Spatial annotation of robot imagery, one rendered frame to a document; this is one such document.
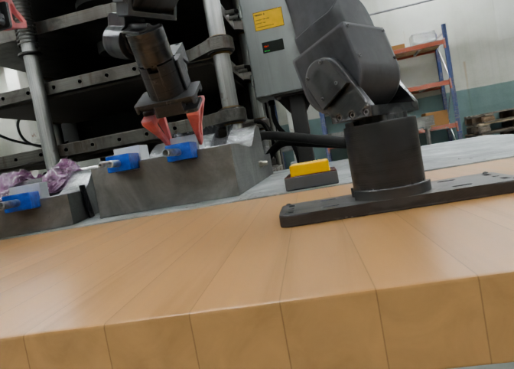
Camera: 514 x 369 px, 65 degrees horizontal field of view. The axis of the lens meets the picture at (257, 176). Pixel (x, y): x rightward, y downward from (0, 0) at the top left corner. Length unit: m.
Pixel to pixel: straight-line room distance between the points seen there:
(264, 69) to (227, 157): 0.92
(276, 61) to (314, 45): 1.20
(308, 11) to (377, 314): 0.28
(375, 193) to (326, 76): 0.11
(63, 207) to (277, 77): 1.01
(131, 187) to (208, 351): 0.57
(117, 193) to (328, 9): 0.51
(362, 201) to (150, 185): 0.46
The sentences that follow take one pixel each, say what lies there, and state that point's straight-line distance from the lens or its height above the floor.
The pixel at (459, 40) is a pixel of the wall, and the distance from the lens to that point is 7.71.
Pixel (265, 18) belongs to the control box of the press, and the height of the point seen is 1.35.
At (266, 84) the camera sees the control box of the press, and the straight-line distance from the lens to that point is 1.57.
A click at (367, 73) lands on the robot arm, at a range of 0.36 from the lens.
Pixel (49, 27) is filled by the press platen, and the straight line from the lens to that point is 1.91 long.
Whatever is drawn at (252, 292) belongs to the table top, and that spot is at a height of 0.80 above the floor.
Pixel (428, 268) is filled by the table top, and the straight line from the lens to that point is 0.21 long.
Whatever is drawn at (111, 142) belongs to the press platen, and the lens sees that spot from 1.68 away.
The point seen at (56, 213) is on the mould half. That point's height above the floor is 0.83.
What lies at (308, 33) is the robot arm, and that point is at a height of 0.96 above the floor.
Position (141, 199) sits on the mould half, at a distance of 0.74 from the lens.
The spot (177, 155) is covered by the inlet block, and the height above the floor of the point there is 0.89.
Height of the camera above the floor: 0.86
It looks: 3 degrees down
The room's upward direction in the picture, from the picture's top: 10 degrees counter-clockwise
